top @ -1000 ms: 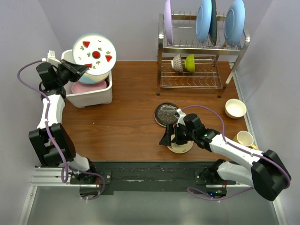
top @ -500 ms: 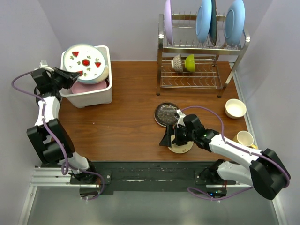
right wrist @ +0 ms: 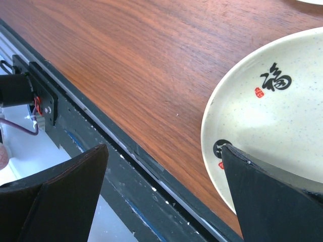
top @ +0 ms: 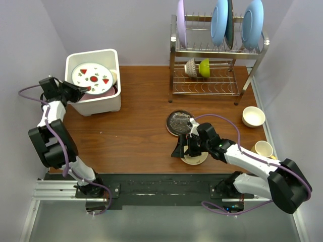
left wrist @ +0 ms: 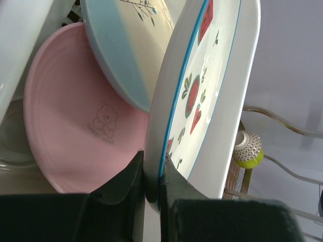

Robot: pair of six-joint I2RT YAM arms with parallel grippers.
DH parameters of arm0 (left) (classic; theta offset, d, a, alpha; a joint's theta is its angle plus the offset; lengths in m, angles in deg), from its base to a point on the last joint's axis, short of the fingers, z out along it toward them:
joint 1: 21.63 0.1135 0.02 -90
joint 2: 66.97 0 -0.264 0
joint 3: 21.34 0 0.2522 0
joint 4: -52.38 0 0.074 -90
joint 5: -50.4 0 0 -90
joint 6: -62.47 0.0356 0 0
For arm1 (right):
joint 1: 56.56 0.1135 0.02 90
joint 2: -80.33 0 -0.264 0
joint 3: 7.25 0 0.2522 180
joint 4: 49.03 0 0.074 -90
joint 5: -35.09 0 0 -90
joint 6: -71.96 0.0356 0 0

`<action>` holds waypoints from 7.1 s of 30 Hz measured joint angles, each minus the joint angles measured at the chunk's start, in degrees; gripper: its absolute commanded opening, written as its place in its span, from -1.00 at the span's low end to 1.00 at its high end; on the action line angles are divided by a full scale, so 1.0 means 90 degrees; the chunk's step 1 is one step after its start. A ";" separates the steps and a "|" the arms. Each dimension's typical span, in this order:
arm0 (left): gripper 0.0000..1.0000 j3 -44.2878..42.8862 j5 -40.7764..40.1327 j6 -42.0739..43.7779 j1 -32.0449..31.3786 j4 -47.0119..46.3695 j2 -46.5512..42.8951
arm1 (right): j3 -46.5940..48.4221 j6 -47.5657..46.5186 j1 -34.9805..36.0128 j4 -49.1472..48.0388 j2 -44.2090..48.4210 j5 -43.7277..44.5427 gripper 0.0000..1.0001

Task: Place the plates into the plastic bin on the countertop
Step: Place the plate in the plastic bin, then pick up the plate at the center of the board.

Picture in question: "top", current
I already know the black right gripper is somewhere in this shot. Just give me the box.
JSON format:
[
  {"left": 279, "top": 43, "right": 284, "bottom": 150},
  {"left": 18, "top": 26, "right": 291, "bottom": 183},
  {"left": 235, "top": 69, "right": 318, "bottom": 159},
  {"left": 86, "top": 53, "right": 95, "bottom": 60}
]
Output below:
[{"left": 171, "top": 134, "right": 210, "bottom": 158}]

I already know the pink plate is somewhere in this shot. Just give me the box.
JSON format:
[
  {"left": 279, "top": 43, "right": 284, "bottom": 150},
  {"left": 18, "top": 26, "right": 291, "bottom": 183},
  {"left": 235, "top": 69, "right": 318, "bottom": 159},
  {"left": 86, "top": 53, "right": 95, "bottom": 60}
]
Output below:
[{"left": 80, "top": 87, "right": 114, "bottom": 101}]

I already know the white watermelon pattern plate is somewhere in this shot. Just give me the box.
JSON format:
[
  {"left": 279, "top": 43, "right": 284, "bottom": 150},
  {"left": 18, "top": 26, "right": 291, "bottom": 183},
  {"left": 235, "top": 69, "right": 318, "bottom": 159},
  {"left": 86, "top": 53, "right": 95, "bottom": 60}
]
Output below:
[{"left": 71, "top": 63, "right": 114, "bottom": 95}]

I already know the blue and cream plate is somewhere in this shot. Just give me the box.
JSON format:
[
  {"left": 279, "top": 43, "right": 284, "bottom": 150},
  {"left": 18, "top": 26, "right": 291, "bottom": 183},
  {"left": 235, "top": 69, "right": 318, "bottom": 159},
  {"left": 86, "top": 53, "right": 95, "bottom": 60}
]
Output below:
[{"left": 110, "top": 70, "right": 118, "bottom": 85}]

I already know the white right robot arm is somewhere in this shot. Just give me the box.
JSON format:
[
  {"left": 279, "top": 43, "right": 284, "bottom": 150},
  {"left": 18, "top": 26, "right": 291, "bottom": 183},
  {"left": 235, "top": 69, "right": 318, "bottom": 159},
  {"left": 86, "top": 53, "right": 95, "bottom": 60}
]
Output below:
[{"left": 171, "top": 120, "right": 312, "bottom": 214}]

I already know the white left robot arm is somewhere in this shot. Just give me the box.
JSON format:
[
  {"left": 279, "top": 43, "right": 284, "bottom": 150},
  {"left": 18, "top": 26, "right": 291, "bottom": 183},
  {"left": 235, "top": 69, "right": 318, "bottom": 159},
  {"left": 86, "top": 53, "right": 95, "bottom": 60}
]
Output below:
[{"left": 28, "top": 77, "right": 104, "bottom": 198}]

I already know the white plastic bin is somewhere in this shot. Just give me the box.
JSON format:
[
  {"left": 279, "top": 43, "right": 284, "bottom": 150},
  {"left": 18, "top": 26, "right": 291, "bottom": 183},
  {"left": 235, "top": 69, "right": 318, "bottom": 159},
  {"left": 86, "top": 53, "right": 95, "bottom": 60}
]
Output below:
[{"left": 65, "top": 48, "right": 121, "bottom": 116}]

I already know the cream floral small plate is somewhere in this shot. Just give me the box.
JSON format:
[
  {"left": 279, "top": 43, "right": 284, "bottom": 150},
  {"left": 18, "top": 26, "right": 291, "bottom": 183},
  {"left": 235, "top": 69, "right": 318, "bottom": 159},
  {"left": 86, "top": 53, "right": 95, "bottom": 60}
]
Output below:
[{"left": 181, "top": 152, "right": 208, "bottom": 165}]

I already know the black glossy plate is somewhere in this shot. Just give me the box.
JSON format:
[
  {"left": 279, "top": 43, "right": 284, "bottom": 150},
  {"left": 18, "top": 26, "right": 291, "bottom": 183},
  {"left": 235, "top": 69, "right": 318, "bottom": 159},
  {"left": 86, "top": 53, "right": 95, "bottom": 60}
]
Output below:
[{"left": 166, "top": 110, "right": 194, "bottom": 136}]

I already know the cream bowl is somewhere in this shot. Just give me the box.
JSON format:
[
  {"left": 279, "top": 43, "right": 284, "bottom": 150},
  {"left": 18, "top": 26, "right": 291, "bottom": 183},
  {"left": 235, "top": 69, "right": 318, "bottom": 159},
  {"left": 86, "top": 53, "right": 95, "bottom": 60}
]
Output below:
[{"left": 242, "top": 106, "right": 265, "bottom": 128}]

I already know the yellow mug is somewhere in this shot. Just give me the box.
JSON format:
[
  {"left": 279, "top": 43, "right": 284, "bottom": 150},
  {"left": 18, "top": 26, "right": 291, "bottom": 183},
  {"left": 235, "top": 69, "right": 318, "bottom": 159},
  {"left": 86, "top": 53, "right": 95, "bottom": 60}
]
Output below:
[{"left": 250, "top": 141, "right": 277, "bottom": 160}]

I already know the patterned ceramic bowl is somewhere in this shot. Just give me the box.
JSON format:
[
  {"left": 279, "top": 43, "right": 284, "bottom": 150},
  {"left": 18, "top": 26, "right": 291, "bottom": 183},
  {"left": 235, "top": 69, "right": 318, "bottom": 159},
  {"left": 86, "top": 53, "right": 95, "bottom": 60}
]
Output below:
[{"left": 184, "top": 58, "right": 197, "bottom": 78}]

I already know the metal dish rack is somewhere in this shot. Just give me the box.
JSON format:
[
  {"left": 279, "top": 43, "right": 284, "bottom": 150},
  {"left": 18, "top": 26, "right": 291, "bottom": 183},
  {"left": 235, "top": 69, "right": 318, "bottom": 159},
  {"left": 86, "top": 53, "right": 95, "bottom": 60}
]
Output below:
[{"left": 168, "top": 14, "right": 270, "bottom": 105}]

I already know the green bowl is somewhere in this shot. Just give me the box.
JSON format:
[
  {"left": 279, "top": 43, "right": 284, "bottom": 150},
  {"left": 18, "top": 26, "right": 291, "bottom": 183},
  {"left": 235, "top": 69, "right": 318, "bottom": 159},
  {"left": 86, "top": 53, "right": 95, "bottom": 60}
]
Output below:
[{"left": 198, "top": 58, "right": 210, "bottom": 78}]

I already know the dark teal plate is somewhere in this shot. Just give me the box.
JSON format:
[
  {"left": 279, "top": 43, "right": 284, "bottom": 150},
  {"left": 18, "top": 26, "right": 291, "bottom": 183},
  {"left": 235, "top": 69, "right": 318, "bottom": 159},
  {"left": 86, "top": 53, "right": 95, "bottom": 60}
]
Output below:
[{"left": 225, "top": 0, "right": 234, "bottom": 50}]

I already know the lilac plate in rack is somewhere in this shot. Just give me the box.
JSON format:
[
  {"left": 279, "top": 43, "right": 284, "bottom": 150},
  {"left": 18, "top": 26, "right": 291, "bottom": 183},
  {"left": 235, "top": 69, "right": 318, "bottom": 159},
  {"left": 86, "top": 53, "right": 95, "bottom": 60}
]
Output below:
[{"left": 177, "top": 0, "right": 187, "bottom": 48}]

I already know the light blue plate left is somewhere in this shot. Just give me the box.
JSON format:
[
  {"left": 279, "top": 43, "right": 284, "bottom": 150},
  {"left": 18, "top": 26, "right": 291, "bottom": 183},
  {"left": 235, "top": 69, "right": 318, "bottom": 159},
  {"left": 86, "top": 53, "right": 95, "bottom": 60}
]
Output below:
[{"left": 210, "top": 0, "right": 228, "bottom": 47}]

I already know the light blue plate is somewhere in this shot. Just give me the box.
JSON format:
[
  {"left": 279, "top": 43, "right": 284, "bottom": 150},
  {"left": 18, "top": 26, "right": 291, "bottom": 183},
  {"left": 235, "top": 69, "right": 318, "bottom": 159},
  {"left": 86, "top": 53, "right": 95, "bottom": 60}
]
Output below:
[
  {"left": 210, "top": 0, "right": 228, "bottom": 47},
  {"left": 242, "top": 0, "right": 264, "bottom": 50}
]

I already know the light blue plate right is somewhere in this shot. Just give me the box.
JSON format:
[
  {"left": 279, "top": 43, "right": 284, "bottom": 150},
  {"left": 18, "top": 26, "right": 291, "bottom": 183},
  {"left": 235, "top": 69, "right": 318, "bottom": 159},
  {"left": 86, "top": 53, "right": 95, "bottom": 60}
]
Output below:
[{"left": 242, "top": 0, "right": 264, "bottom": 50}]

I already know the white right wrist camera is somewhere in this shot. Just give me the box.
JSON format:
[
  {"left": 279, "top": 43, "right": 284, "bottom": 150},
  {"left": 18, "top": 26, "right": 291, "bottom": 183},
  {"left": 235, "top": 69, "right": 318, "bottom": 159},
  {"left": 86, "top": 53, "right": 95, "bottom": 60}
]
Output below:
[{"left": 187, "top": 117, "right": 199, "bottom": 136}]

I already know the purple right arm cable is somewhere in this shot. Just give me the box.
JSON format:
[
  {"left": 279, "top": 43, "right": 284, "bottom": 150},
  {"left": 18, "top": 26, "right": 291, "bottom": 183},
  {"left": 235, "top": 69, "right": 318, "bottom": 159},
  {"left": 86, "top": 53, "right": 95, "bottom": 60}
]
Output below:
[{"left": 194, "top": 113, "right": 313, "bottom": 216}]

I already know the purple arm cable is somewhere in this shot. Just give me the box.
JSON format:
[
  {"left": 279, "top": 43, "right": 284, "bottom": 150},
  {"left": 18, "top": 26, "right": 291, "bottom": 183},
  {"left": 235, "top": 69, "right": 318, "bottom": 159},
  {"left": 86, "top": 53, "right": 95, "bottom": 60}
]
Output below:
[
  {"left": 194, "top": 113, "right": 313, "bottom": 216},
  {"left": 18, "top": 85, "right": 112, "bottom": 216}
]

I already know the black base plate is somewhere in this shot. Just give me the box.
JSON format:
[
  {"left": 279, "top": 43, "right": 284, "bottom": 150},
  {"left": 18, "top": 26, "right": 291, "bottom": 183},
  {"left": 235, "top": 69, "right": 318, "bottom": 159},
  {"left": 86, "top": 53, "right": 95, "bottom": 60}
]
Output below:
[{"left": 75, "top": 173, "right": 255, "bottom": 211}]

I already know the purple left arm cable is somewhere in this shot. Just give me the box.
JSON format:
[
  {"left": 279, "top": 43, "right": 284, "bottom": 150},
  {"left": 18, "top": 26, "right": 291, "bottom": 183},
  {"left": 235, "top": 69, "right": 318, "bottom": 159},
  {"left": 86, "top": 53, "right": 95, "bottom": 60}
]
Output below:
[{"left": 18, "top": 85, "right": 112, "bottom": 216}]

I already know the aluminium rail frame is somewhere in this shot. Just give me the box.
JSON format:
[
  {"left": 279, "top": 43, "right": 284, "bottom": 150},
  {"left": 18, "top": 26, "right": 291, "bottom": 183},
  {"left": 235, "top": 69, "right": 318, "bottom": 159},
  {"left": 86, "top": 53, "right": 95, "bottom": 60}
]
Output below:
[{"left": 19, "top": 176, "right": 88, "bottom": 242}]

